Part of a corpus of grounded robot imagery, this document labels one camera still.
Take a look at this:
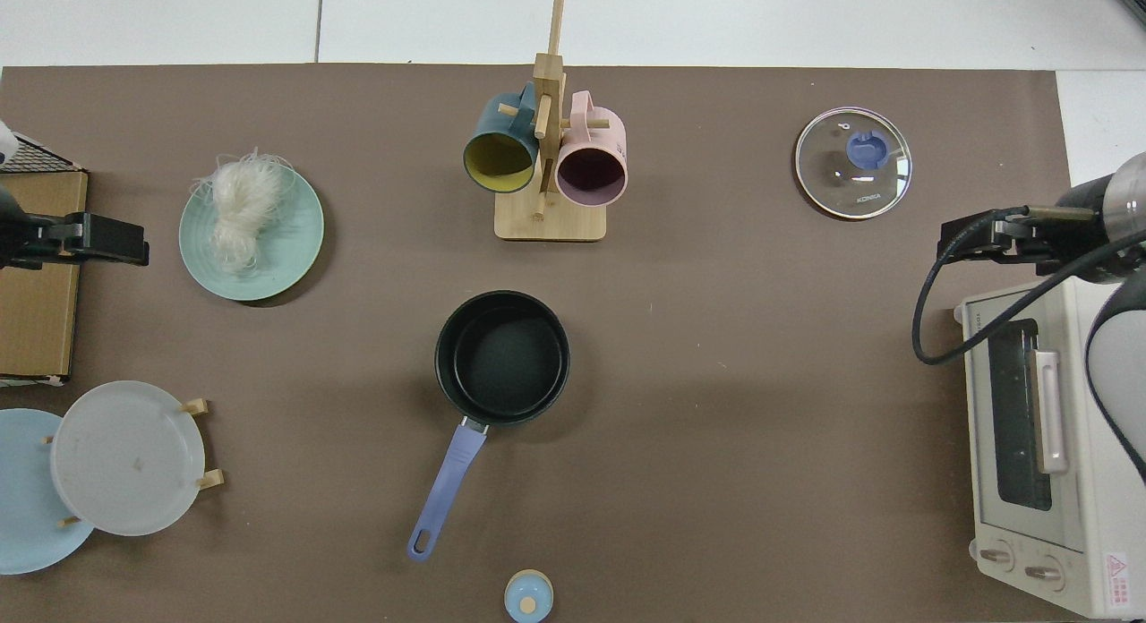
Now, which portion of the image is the wooden cup stand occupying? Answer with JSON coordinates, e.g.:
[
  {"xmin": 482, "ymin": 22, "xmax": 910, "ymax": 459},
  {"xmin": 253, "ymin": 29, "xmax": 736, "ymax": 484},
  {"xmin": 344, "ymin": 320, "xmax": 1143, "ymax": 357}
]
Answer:
[{"xmin": 494, "ymin": 0, "xmax": 611, "ymax": 243}]

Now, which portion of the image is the white vermicelli bundle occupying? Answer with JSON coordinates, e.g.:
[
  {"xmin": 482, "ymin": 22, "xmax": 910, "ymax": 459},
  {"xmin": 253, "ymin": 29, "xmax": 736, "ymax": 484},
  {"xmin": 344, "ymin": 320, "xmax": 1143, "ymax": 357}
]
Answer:
[{"xmin": 190, "ymin": 149, "xmax": 296, "ymax": 275}]

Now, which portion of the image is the green round plate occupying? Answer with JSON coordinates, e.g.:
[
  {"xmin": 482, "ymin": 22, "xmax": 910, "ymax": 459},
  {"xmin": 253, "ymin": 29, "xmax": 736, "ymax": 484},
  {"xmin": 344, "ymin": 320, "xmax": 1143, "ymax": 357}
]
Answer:
[{"xmin": 178, "ymin": 160, "xmax": 325, "ymax": 302}]

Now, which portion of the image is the light blue round plate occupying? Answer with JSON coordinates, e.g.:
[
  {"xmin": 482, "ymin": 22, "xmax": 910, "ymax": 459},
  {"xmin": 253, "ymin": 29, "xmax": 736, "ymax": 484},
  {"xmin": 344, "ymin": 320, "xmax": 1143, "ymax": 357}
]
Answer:
[{"xmin": 0, "ymin": 408, "xmax": 96, "ymax": 576}]

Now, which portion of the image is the glass lid with blue knob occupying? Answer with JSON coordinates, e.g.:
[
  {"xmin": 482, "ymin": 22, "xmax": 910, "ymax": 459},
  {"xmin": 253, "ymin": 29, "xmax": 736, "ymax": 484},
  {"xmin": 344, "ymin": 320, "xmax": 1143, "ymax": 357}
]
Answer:
[{"xmin": 794, "ymin": 107, "xmax": 913, "ymax": 221}]

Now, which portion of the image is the dark teal cup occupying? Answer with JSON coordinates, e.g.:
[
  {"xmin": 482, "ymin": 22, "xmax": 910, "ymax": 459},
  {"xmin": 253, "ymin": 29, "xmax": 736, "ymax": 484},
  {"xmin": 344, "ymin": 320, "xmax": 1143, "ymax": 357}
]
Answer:
[{"xmin": 462, "ymin": 81, "xmax": 541, "ymax": 195}]

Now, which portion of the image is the grey round plate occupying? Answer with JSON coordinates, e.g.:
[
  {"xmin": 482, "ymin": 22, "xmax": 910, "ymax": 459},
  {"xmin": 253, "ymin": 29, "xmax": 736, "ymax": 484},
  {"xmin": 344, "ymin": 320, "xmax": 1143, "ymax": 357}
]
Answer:
[{"xmin": 49, "ymin": 380, "xmax": 207, "ymax": 538}]

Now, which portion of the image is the pale toaster oven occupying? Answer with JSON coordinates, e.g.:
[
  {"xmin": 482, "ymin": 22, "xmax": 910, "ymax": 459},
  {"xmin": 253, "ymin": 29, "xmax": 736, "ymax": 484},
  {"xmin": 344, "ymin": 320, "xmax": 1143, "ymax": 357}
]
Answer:
[{"xmin": 954, "ymin": 277, "xmax": 1146, "ymax": 619}]

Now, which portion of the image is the pink cup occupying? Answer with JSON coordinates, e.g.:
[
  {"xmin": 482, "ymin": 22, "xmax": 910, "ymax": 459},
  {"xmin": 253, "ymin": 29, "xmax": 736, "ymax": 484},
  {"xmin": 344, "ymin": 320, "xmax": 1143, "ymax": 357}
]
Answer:
[{"xmin": 554, "ymin": 90, "xmax": 629, "ymax": 205}]

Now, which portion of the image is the wire basket with wooden floor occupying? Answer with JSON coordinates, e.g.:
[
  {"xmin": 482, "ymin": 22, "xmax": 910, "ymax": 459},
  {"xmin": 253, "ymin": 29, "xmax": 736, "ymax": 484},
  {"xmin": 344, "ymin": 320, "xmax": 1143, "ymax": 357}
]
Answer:
[{"xmin": 0, "ymin": 131, "xmax": 90, "ymax": 387}]

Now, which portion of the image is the small blue round thing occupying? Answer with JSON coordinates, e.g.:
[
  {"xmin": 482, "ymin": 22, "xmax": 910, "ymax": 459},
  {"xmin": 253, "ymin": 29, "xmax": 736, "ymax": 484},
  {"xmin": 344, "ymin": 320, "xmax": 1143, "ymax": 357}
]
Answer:
[{"xmin": 504, "ymin": 569, "xmax": 554, "ymax": 623}]

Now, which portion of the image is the brown table cloth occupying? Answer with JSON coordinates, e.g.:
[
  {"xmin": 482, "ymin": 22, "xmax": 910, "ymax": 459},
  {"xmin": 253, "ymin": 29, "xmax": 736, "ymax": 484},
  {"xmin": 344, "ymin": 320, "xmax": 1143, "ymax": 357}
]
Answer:
[{"xmin": 0, "ymin": 64, "xmax": 1075, "ymax": 623}]

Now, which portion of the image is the wooden plate rack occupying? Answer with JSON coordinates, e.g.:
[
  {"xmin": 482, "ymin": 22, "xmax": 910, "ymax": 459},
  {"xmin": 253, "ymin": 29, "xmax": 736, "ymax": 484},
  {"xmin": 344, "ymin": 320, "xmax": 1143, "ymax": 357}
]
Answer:
[{"xmin": 42, "ymin": 397, "xmax": 226, "ymax": 528}]

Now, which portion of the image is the black pot with purple handle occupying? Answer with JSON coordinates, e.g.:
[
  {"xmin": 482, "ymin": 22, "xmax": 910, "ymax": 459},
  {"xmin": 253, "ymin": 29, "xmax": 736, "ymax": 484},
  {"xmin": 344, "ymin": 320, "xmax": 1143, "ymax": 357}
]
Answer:
[{"xmin": 407, "ymin": 289, "xmax": 571, "ymax": 564}]

